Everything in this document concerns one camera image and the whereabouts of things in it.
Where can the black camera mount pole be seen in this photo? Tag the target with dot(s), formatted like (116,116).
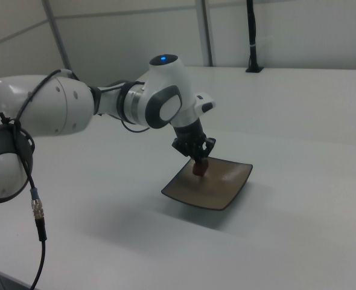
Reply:
(252,36)

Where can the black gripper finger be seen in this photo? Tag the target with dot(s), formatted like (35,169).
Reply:
(197,161)
(205,161)

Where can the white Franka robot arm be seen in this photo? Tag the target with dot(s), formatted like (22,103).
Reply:
(60,105)

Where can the small reddish-brown round food item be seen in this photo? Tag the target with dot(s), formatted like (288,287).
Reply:
(200,170)

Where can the grey metal partition post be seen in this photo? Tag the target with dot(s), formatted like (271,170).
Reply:
(207,33)
(57,33)

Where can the square brown ceramic plate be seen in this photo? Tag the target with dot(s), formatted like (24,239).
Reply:
(220,188)

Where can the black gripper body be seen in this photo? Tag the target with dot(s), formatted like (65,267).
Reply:
(193,140)

